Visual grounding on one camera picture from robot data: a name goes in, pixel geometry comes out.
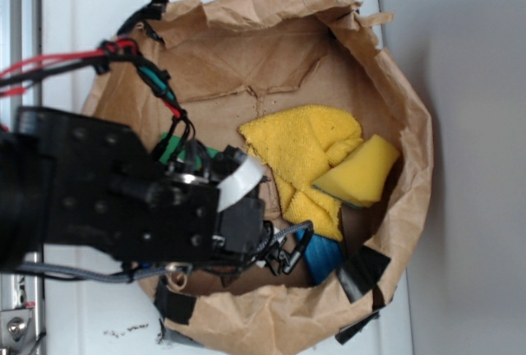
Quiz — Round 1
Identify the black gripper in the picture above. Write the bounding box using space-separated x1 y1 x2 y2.
164 145 316 277

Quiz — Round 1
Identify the brown wood chip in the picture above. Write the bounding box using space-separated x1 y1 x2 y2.
220 274 239 288

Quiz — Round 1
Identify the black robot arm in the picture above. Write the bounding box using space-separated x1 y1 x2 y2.
1 107 313 283

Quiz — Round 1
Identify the blue wooden block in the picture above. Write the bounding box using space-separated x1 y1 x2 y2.
300 234 344 286

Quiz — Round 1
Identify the yellow microfiber cloth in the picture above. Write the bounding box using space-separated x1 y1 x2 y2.
238 105 363 242

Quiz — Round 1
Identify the green rectangular block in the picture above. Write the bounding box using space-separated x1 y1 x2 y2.
159 133 219 165

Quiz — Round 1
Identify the yellow sponge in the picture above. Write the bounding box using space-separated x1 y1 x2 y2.
312 134 400 208

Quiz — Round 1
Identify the white tray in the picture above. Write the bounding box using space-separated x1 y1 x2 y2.
42 0 413 354

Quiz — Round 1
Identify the red and black cable bundle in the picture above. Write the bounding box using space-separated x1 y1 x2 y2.
0 38 196 167

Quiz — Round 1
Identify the metal rail frame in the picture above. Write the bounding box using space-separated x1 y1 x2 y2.
1 0 46 354

